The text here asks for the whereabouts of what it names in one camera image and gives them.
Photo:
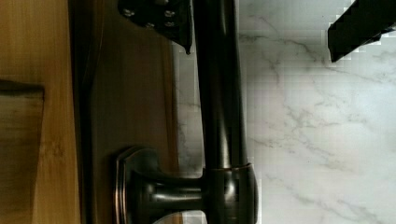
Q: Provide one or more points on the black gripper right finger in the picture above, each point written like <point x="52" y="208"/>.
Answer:
<point x="364" y="22"/>

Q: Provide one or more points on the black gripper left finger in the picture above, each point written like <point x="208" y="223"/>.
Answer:
<point x="169" y="18"/>

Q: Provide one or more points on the wooden drawer cabinet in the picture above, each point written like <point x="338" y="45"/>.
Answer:
<point x="79" y="84"/>

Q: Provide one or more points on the black metal drawer handle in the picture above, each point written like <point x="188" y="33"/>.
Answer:
<point x="227" y="191"/>

